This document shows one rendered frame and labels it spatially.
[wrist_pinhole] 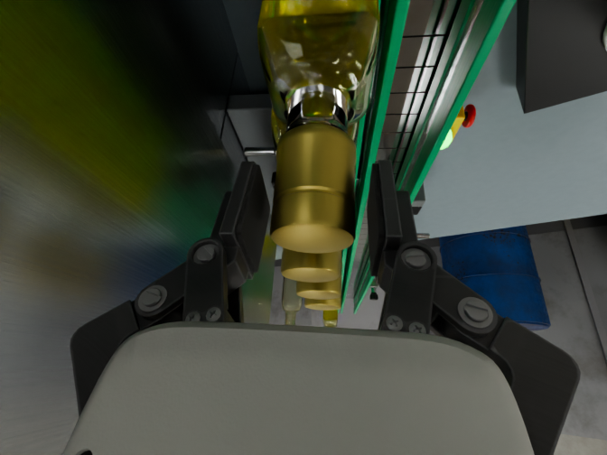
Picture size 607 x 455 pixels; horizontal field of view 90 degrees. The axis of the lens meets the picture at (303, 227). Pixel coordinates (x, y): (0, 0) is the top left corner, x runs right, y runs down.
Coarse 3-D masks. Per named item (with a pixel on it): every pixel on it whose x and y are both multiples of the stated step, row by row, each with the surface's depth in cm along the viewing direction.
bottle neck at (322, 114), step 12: (300, 96) 14; (312, 96) 13; (324, 96) 13; (336, 96) 13; (288, 108) 14; (300, 108) 13; (312, 108) 13; (324, 108) 13; (336, 108) 13; (348, 108) 14; (288, 120) 14; (300, 120) 13; (312, 120) 13; (324, 120) 13; (336, 120) 13
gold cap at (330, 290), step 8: (336, 280) 22; (296, 288) 22; (304, 288) 22; (312, 288) 21; (320, 288) 21; (328, 288) 21; (336, 288) 22; (304, 296) 23; (312, 296) 23; (320, 296) 23; (328, 296) 23; (336, 296) 22
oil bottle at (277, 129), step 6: (276, 120) 19; (276, 126) 19; (282, 126) 18; (348, 126) 18; (354, 126) 18; (276, 132) 19; (282, 132) 18; (348, 132) 18; (354, 132) 18; (276, 138) 19; (354, 138) 19; (276, 144) 19
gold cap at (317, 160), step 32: (320, 128) 12; (288, 160) 12; (320, 160) 12; (352, 160) 13; (288, 192) 11; (320, 192) 11; (352, 192) 12; (288, 224) 11; (320, 224) 11; (352, 224) 11
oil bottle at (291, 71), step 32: (288, 0) 14; (320, 0) 14; (352, 0) 13; (288, 32) 13; (320, 32) 13; (352, 32) 13; (288, 64) 13; (320, 64) 13; (352, 64) 13; (288, 96) 14; (352, 96) 14
